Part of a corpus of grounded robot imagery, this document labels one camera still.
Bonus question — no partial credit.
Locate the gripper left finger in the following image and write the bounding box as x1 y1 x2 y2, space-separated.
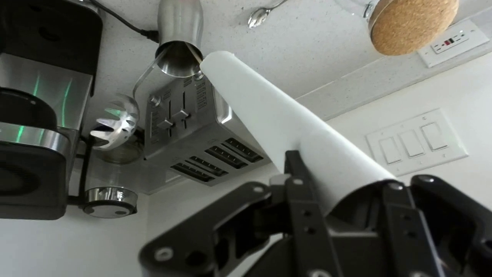
139 150 343 277

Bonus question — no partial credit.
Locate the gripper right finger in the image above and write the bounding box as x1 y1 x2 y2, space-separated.
379 175 492 277

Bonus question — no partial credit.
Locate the white paper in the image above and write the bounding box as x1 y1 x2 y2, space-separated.
199 51 397 217

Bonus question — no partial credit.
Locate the silver metal cup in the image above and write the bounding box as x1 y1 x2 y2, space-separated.
155 0 204 78

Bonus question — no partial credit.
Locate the silver toaster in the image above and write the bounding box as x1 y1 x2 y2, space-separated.
144 74 272 187

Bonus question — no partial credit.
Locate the glass jar with silver lid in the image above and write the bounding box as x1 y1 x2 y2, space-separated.
82 138 146 219

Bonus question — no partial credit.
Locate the cork jar lid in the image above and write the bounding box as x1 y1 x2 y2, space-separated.
368 0 460 57

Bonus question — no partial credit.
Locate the silver metal spoon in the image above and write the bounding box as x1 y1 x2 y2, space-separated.
248 0 289 28

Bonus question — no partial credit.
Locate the silver slotted spoon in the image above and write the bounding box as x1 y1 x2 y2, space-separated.
89 45 170 151

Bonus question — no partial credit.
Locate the black and silver coffee machine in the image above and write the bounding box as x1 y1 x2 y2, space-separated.
0 0 104 221

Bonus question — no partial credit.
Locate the white switch plate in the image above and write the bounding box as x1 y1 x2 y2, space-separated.
365 108 469 177

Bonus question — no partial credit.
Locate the white wall socket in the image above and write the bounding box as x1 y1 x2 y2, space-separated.
417 19 491 68

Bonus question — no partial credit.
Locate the black cable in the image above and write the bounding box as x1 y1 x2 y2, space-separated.
89 0 160 43

